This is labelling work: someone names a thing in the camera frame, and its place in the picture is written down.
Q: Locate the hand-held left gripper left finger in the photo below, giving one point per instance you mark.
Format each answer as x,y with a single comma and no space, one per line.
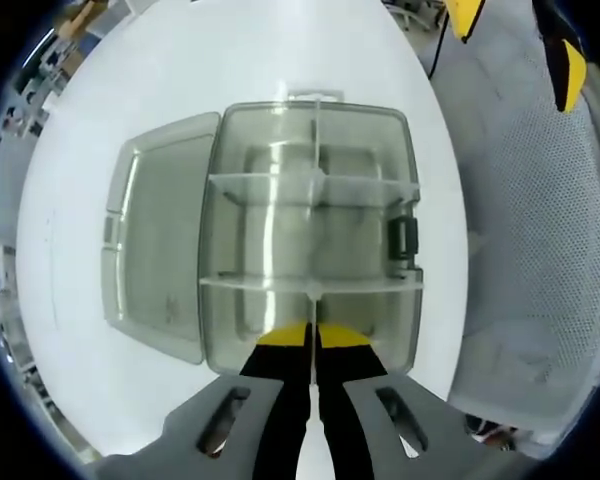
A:
195,430

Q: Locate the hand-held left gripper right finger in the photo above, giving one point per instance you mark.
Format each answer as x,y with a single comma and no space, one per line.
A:
420,435

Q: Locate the clear plastic divider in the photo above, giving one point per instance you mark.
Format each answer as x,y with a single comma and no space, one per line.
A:
315,310

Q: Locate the grey transparent guide fixture box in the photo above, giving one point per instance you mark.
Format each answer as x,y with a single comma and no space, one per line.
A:
270,225

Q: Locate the grey mesh office chair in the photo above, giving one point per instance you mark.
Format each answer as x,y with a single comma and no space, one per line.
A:
530,250

